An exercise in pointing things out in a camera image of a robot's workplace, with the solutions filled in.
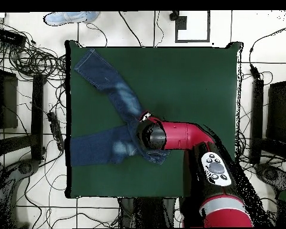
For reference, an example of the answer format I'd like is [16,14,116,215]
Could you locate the black frame stand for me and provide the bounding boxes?
[0,53,47,165]

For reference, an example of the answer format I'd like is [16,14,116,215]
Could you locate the grey square floor frame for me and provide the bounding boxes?
[175,10,211,44]

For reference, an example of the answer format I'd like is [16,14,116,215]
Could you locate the black rectangular box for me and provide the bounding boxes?
[0,28,27,47]

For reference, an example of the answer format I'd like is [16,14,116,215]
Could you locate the black caster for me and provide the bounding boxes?
[169,10,181,21]

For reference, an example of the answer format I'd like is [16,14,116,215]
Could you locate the looped thin black cable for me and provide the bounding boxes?
[86,23,108,47]

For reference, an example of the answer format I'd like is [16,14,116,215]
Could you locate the black power strip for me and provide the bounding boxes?
[46,111,66,152]

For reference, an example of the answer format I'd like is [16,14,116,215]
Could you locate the black cable with adapter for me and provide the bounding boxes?
[248,23,286,81]

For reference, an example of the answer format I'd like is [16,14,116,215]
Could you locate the light blue shoe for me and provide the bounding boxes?
[43,11,101,26]

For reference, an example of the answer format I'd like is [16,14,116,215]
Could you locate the black cable tangle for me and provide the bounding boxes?
[0,20,67,82]

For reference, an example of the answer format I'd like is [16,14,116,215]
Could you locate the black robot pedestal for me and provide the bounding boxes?
[119,197,179,228]

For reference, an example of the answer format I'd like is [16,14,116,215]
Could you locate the blue denim jeans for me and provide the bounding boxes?
[69,48,171,167]

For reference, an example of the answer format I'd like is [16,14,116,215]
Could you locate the long black bar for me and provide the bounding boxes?
[249,78,265,165]

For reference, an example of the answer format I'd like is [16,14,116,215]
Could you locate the dark green table cloth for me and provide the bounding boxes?
[65,40,244,200]

